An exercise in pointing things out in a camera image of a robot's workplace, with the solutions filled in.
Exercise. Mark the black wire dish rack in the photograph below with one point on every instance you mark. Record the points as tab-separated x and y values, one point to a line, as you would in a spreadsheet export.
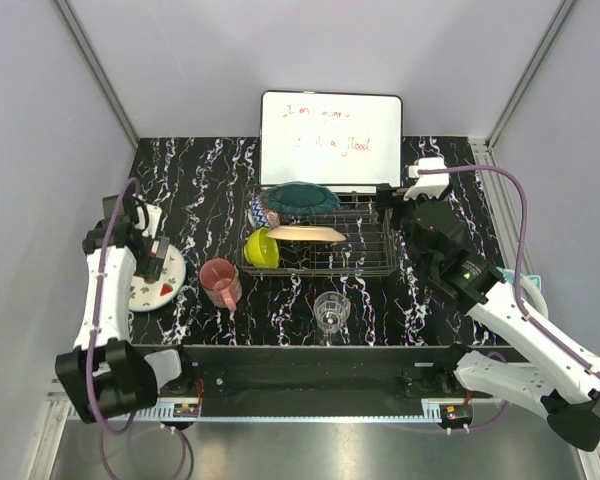
370	247

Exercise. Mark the teal cat-ear headphones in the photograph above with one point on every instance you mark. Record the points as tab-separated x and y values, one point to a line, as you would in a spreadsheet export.
530	289

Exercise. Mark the red patterned bowl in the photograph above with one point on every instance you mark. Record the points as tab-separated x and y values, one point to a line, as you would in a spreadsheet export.
261	216

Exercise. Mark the white dry-erase board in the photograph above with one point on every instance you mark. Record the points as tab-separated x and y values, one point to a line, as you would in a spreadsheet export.
351	141

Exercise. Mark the orange floral plate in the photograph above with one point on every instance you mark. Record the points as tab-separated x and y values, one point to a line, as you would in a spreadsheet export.
306	233

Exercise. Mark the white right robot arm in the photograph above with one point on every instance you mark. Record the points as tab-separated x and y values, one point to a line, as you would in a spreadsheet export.
561	384

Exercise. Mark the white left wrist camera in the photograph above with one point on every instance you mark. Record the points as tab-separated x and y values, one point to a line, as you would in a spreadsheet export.
149	218

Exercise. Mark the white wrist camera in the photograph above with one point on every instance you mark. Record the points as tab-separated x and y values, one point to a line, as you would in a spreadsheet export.
423	182
149	218

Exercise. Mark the white watermelon plate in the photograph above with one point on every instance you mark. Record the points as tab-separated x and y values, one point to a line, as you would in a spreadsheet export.
146	295

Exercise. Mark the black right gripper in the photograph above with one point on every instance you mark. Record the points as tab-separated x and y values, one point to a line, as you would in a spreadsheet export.
385	196

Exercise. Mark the clear drinking glass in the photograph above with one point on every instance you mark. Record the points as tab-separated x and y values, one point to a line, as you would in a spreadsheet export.
331	311

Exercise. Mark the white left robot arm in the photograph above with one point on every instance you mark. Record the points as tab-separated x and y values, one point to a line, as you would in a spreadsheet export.
131	269

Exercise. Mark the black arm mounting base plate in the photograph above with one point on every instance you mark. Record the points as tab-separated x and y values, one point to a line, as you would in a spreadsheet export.
312	381

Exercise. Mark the yellow-green bowl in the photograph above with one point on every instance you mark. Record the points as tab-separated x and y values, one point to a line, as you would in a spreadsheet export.
261	250

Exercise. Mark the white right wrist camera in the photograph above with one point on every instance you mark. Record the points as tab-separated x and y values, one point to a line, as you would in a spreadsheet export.
423	182

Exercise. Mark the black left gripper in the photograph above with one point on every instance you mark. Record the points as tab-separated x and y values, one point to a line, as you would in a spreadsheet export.
150	265

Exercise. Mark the pink mug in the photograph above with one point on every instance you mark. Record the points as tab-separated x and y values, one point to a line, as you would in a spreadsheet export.
220	280

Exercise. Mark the teal scalloped plate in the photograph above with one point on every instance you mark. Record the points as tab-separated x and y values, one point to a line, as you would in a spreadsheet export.
300	199

